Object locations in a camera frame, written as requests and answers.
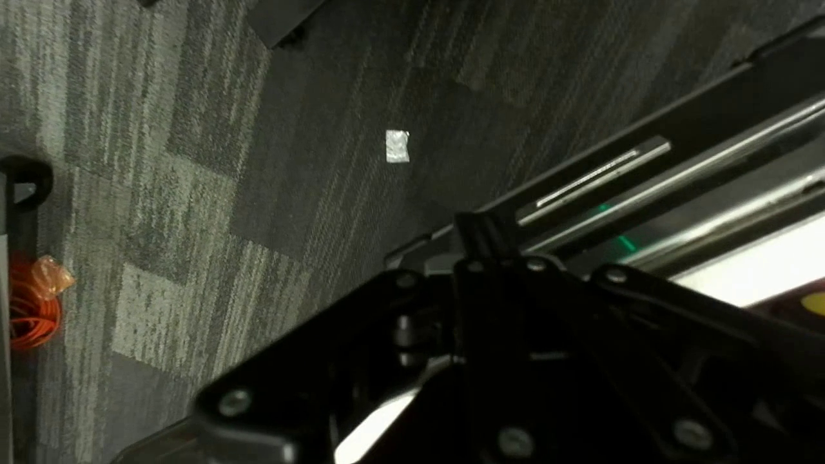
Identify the grey metal tool drawer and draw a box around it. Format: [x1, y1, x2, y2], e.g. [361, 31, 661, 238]
[384, 13, 825, 300]

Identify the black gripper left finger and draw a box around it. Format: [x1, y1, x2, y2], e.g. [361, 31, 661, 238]
[112, 208, 501, 464]

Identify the orange coiled cable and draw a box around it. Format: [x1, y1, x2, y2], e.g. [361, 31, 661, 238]
[6, 251, 80, 355]

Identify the white paper scrap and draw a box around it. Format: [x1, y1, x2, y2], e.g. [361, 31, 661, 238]
[383, 126, 416, 168]

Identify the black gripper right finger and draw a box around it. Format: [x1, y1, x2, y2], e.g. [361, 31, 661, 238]
[384, 211, 825, 464]

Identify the grey cabinet with wood top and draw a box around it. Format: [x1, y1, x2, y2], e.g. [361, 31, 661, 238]
[669, 208, 825, 312]

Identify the stubby black yellow screwdriver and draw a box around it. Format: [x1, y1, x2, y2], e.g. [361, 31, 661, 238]
[797, 290, 825, 319]

